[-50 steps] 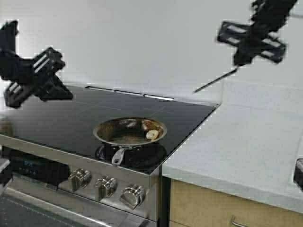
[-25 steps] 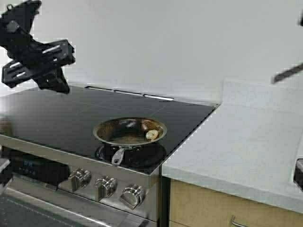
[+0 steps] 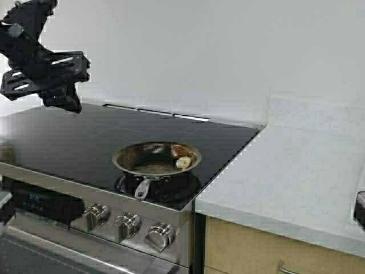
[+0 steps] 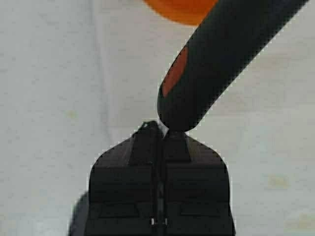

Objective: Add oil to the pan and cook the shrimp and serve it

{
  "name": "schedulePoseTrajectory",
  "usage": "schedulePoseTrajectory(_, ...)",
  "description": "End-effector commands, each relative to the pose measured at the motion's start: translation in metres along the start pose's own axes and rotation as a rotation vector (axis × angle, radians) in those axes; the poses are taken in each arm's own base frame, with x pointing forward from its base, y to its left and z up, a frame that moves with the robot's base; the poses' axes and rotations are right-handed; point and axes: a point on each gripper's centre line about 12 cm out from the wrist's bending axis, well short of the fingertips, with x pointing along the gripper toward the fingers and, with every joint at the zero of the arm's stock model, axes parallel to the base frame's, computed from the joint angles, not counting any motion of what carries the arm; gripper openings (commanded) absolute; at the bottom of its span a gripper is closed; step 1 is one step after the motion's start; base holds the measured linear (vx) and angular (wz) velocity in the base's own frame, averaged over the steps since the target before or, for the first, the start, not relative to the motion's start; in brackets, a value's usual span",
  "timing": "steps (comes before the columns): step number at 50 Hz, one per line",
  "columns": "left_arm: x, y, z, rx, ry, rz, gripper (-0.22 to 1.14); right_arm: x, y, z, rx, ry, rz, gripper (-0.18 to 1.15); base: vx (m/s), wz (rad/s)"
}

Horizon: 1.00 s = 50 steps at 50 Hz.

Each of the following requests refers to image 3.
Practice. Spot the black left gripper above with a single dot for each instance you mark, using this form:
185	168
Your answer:
54	80

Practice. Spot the dark steel frying pan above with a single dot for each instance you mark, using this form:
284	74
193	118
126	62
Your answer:
153	162

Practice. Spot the raw shrimp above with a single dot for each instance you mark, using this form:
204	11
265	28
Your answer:
183	162

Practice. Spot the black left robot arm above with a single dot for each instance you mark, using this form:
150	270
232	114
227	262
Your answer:
20	30

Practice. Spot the black glass stove cooktop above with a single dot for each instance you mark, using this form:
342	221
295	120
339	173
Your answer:
79	147

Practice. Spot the stainless steel oven range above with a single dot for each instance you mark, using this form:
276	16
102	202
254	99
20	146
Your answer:
50	209

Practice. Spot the left steel stove knob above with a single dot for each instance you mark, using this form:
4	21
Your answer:
95	215

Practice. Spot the steel stove knob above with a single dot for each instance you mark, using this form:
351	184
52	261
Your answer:
126	226
95	215
160	236

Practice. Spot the middle steel stove knob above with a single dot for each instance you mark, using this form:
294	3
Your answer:
126	226

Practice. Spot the right steel stove knob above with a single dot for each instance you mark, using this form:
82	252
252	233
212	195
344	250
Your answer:
160	236

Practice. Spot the wooden cabinet drawer front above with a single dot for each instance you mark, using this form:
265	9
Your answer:
232	248

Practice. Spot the black device at right edge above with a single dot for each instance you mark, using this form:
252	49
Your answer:
359	210

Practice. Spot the steel drawer handle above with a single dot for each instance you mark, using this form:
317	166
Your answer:
282	269

